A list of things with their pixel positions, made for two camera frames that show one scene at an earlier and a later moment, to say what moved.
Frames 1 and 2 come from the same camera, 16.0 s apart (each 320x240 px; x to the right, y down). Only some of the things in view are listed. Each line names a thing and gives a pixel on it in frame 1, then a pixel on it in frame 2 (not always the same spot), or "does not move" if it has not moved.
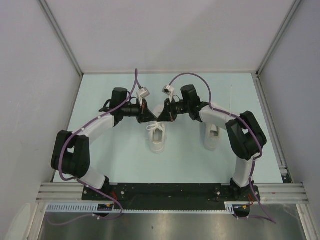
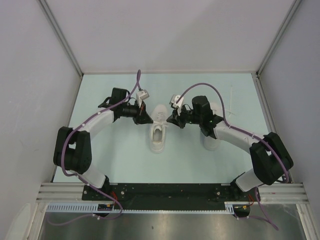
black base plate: x=171 y=196 does not move
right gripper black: x=168 y=114 → x=176 y=119
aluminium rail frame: x=275 y=193 does not move
